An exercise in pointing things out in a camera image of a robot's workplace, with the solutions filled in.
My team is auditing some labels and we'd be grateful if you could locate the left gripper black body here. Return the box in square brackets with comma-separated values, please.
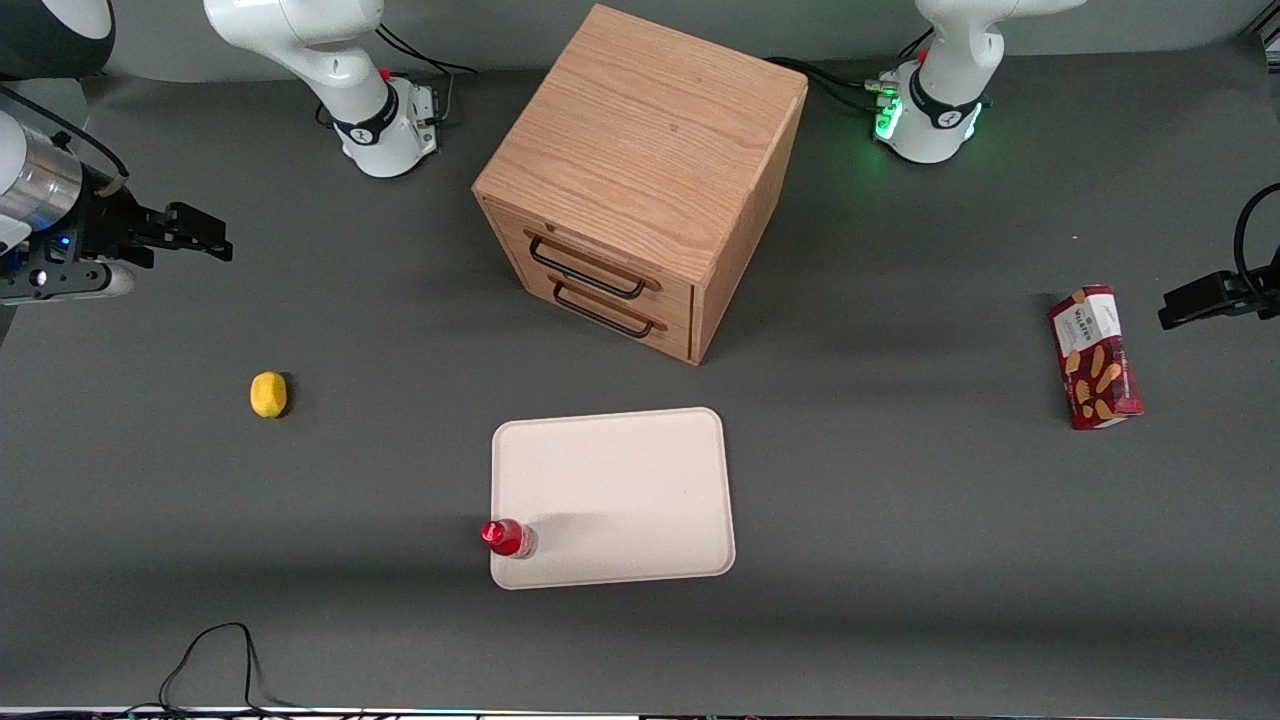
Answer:
[1243, 262, 1280, 323]

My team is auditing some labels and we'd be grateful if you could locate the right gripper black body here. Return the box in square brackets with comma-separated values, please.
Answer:
[62, 180, 169, 269]

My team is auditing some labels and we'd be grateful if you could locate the black right arm base cable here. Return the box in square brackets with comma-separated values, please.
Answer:
[375, 22, 479, 126]

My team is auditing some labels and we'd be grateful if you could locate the wooden drawer cabinet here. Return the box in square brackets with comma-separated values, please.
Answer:
[472, 3, 809, 366]

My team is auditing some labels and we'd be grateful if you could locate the black left arm base cable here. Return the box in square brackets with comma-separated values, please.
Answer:
[765, 55, 901, 113]

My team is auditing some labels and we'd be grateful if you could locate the black arm base cable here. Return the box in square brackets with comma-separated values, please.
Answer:
[765, 55, 901, 113]
[375, 22, 479, 126]

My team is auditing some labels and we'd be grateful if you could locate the red snack box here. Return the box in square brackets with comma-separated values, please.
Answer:
[1048, 284, 1145, 432]

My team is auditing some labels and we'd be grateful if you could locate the black drawer handle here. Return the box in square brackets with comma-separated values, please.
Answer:
[550, 275, 668, 339]
[524, 230, 663, 301]

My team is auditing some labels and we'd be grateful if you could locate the thin black table cable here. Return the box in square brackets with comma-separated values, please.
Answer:
[158, 622, 301, 716]

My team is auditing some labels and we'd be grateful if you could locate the yellow toy lemon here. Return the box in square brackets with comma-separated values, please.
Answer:
[249, 371, 289, 419]

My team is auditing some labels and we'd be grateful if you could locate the red coke bottle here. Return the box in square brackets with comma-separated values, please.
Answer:
[480, 518, 538, 559]

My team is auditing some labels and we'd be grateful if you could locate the beige plastic tray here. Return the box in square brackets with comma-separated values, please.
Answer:
[489, 406, 737, 591]

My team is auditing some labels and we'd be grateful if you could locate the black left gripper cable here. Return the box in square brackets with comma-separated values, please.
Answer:
[1233, 183, 1280, 296]

